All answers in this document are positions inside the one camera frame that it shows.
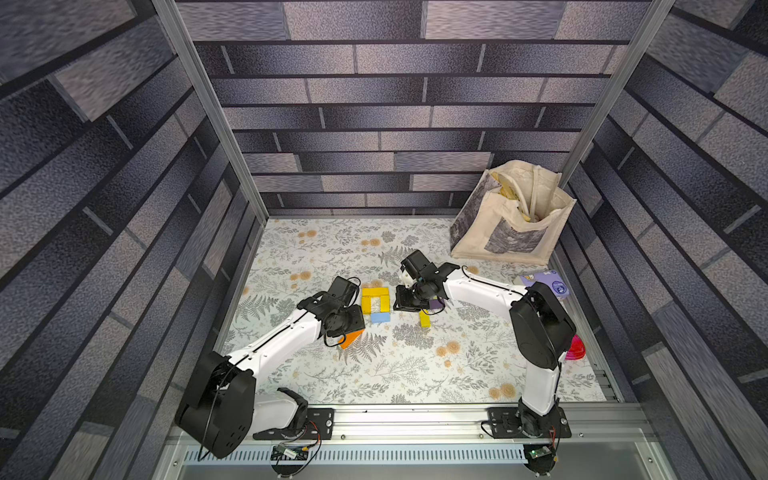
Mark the orange block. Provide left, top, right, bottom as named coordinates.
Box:
left=340, top=329, right=364, bottom=349

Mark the small yellow block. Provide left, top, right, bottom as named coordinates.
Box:
left=361, top=296, right=372, bottom=315
left=379, top=295, right=390, bottom=313

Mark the long yellow block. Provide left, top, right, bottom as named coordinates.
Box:
left=362, top=287, right=389, bottom=297
left=419, top=310, right=431, bottom=329

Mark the light blue block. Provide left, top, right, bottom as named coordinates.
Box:
left=370, top=312, right=391, bottom=324

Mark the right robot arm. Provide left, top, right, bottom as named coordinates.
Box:
left=393, top=250, right=576, bottom=438

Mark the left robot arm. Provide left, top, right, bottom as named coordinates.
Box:
left=175, top=276, right=364, bottom=458

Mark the cream canvas tote bag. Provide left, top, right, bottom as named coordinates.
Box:
left=449, top=160, right=577, bottom=266

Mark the purple tissue box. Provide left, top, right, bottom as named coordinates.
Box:
left=520, top=270, right=571, bottom=300

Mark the left circuit board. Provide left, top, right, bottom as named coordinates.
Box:
left=270, top=444, right=312, bottom=463

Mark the circuit board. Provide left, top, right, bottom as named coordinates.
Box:
left=523, top=444, right=557, bottom=476
left=270, top=444, right=312, bottom=463

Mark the pink plastic bowl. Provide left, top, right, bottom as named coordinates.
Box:
left=566, top=335, right=586, bottom=361

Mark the right circuit board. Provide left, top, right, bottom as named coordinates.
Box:
left=523, top=444, right=557, bottom=476

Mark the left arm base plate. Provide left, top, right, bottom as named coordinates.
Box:
left=251, top=407, right=335, bottom=441

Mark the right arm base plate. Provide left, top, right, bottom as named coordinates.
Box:
left=486, top=405, right=572, bottom=440

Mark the aluminium front rail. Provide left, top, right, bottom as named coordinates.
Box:
left=310, top=402, right=657, bottom=445

